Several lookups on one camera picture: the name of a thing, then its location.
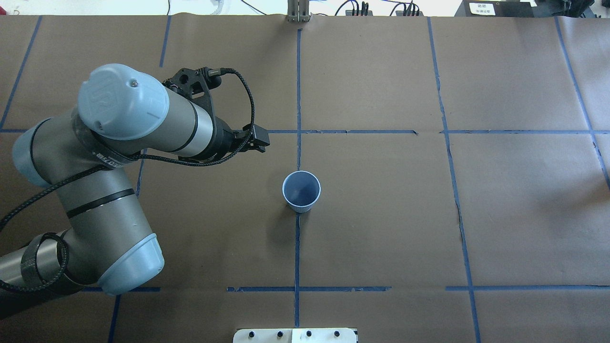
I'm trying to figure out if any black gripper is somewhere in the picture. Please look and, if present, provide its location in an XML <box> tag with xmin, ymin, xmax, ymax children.
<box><xmin>205</xmin><ymin>117</ymin><xmax>270</xmax><ymax>161</ymax></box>

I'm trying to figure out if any light blue ribbed cup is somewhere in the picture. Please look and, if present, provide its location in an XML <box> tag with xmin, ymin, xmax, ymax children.
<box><xmin>282</xmin><ymin>170</ymin><xmax>322</xmax><ymax>213</ymax></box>

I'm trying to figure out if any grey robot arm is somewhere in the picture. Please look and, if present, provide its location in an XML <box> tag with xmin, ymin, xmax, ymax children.
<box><xmin>1</xmin><ymin>63</ymin><xmax>270</xmax><ymax>319</ymax></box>

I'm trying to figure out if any black equipment box with label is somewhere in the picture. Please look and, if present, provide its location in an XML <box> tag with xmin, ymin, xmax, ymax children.
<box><xmin>454</xmin><ymin>0</ymin><xmax>535</xmax><ymax>18</ymax></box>

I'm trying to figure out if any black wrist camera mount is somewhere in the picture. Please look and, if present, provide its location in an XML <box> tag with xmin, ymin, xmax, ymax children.
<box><xmin>162</xmin><ymin>67</ymin><xmax>223</xmax><ymax>110</ymax></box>

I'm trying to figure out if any metal post at table edge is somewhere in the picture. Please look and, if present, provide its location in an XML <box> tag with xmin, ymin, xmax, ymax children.
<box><xmin>286</xmin><ymin>0</ymin><xmax>311</xmax><ymax>22</ymax></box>

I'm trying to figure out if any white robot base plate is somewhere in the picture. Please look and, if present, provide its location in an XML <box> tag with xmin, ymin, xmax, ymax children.
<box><xmin>233</xmin><ymin>327</ymin><xmax>359</xmax><ymax>343</ymax></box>

